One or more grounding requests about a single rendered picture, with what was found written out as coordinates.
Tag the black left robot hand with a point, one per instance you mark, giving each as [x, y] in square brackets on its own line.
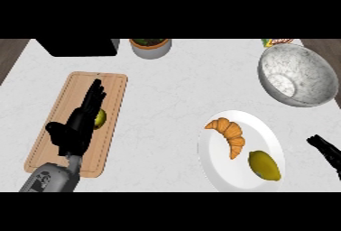
[78, 126]

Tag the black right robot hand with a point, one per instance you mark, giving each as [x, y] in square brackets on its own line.
[329, 151]

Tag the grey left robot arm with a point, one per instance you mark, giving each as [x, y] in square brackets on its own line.
[50, 177]

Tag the yellow lemon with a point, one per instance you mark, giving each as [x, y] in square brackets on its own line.
[263, 166]

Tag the white plate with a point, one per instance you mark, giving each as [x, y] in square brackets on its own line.
[230, 162]

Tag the grey marbled bowl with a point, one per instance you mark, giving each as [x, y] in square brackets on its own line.
[297, 75]

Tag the pale wooden cutting board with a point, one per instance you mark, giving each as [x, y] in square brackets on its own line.
[71, 120]

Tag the yellow-green fruit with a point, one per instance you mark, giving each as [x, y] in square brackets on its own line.
[101, 119]

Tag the orange croissant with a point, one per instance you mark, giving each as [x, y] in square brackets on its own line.
[230, 133]

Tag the black appliance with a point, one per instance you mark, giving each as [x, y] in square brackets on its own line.
[77, 46]

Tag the grey plant pot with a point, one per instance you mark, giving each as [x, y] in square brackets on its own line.
[149, 48]

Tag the yellow green printed box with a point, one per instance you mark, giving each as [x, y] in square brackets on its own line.
[278, 42]

